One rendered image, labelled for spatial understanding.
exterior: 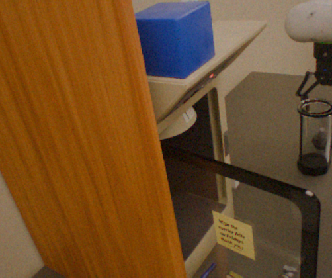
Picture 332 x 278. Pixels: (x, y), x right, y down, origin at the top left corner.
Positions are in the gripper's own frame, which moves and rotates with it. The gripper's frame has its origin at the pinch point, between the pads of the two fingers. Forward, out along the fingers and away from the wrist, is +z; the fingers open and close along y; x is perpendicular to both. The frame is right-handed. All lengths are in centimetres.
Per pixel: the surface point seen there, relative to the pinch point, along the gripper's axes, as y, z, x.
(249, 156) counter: 21.6, 12.0, 15.9
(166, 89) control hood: 5, -43, 78
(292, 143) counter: 10.1, 11.9, 3.1
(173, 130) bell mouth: 16, -26, 64
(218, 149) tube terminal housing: 16, -11, 47
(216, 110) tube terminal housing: 15, -22, 46
